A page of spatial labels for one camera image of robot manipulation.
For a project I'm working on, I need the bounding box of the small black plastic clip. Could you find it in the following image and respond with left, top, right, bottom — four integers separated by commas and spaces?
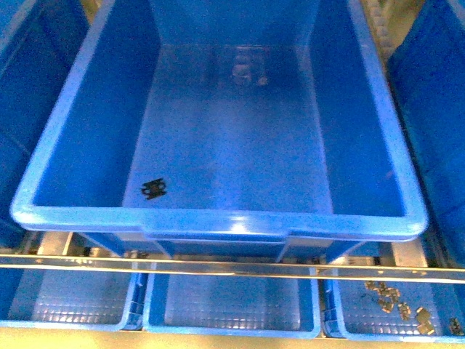
141, 178, 167, 200

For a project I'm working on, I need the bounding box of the small blue front bin left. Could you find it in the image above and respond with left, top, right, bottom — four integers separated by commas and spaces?
1, 268, 147, 332

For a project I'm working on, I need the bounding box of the metal shelf front rail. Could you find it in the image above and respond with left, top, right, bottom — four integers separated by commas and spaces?
1, 254, 464, 284

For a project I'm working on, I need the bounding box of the pile of metal clips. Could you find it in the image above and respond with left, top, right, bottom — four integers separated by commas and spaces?
364, 280, 465, 336

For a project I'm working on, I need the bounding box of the large blue middle bin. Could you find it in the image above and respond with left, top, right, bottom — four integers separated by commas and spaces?
10, 1, 428, 260

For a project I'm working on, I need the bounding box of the small blue front bin middle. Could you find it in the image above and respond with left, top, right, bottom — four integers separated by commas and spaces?
142, 274, 321, 339

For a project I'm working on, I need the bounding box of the large blue bin with buttons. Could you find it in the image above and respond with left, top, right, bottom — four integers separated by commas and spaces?
1, 1, 89, 248

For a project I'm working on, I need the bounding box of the small blue bin with clips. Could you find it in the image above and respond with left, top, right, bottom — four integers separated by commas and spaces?
323, 280, 464, 344

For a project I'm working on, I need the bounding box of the large blue right bin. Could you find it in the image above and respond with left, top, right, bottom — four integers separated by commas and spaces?
387, 1, 464, 266

